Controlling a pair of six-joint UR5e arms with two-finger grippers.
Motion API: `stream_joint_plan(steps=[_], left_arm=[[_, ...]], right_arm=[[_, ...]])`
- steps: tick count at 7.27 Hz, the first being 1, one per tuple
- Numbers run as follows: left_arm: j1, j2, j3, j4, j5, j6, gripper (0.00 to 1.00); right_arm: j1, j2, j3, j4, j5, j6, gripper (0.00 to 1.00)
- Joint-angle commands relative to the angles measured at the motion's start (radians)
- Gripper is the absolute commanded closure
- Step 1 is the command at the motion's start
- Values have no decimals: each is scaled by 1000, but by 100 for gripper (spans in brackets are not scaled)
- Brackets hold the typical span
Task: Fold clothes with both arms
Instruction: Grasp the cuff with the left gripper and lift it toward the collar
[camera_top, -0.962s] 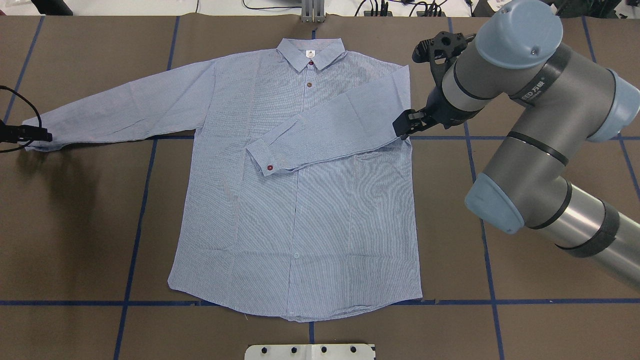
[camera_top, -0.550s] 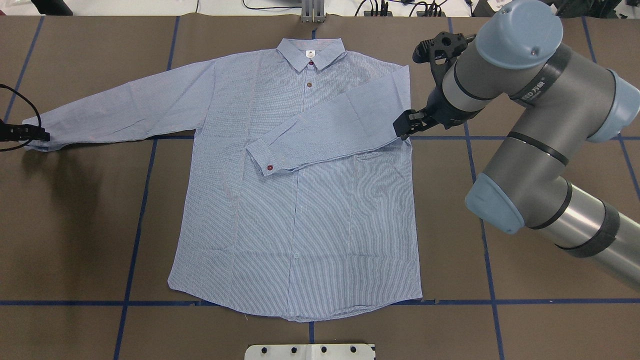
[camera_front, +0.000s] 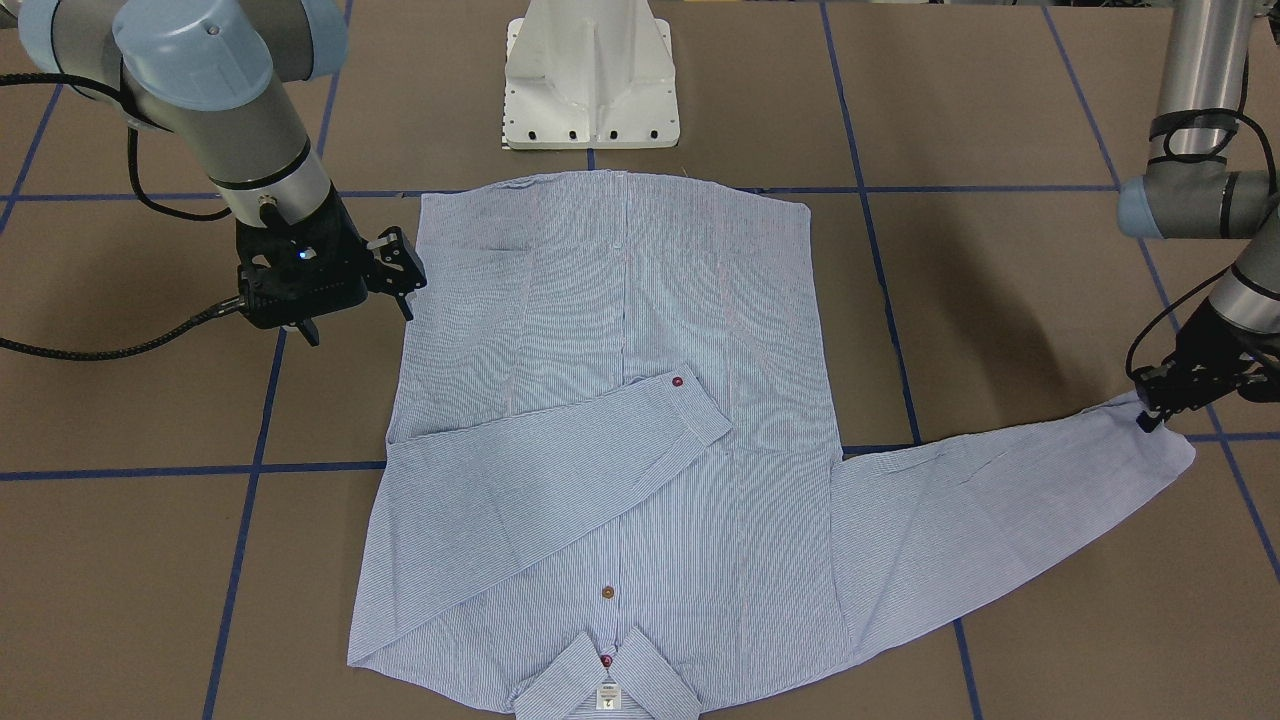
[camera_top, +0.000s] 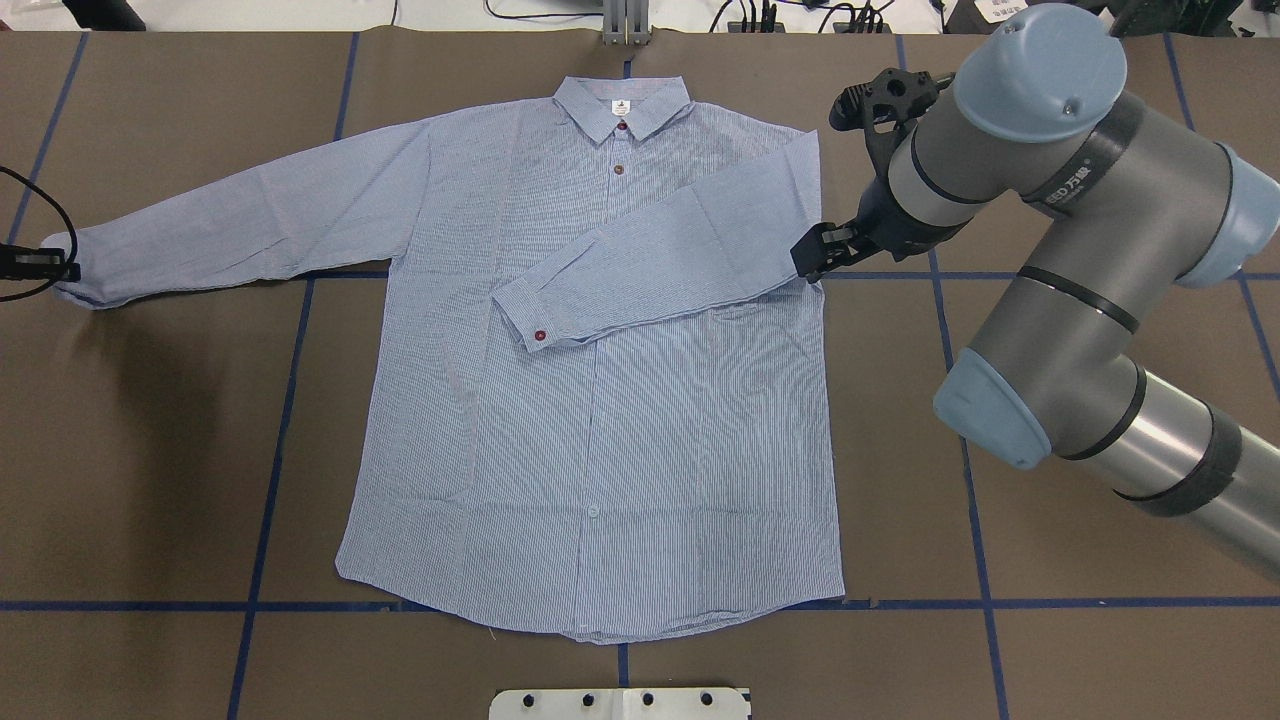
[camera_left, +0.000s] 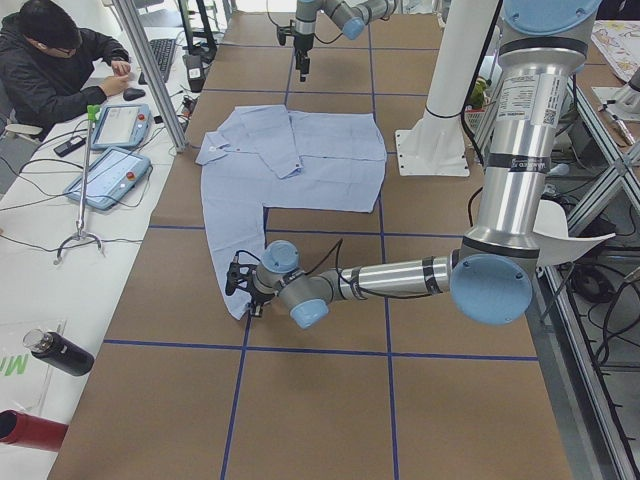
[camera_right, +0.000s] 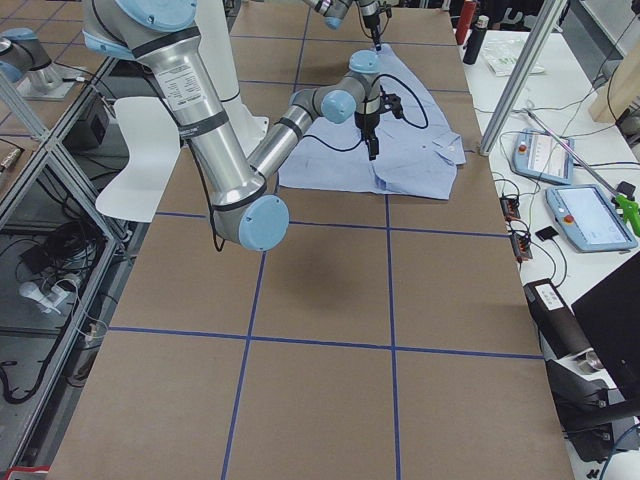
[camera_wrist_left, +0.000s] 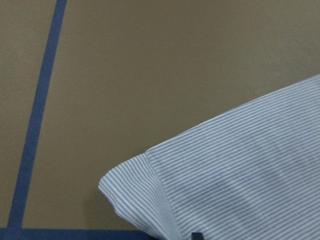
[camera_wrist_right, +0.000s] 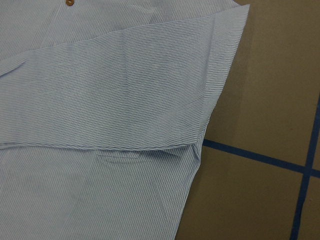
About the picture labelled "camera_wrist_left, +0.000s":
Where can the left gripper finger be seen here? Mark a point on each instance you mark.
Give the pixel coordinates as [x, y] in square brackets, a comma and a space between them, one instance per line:
[196, 236]

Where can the blue striped button shirt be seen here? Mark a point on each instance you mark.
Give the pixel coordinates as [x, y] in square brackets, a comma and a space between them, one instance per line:
[251, 173]

